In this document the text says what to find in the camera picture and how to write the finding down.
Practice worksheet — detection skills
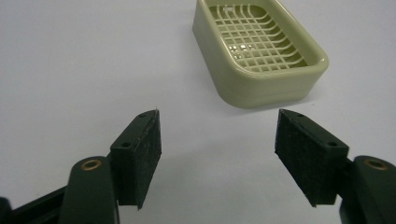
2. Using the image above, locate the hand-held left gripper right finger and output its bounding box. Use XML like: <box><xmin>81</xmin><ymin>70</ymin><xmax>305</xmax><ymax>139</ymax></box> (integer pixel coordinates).
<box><xmin>274</xmin><ymin>108</ymin><xmax>350</xmax><ymax>208</ymax></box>

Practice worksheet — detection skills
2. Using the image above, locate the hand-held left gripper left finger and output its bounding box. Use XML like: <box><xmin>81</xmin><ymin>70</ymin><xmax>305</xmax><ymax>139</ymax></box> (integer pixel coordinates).
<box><xmin>109</xmin><ymin>108</ymin><xmax>163</xmax><ymax>210</ymax></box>

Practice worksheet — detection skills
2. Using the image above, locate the pale green soap dish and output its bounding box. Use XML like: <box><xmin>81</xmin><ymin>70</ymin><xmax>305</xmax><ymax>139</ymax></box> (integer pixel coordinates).
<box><xmin>191</xmin><ymin>0</ymin><xmax>330</xmax><ymax>109</ymax></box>

